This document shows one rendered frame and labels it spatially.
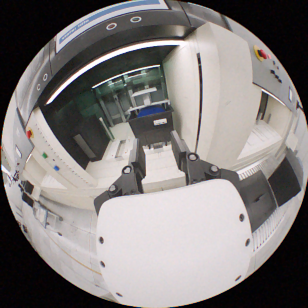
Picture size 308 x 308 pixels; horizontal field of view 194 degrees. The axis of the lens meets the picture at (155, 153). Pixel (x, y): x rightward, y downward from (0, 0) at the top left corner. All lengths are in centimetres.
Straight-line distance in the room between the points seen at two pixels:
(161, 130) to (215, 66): 37
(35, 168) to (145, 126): 190
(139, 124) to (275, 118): 166
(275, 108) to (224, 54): 148
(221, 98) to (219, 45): 11
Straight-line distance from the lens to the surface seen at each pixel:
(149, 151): 55
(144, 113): 54
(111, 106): 121
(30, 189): 293
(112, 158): 63
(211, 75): 23
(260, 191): 62
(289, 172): 81
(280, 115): 164
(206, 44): 25
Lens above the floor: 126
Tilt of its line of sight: 44 degrees down
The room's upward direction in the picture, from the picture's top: 15 degrees counter-clockwise
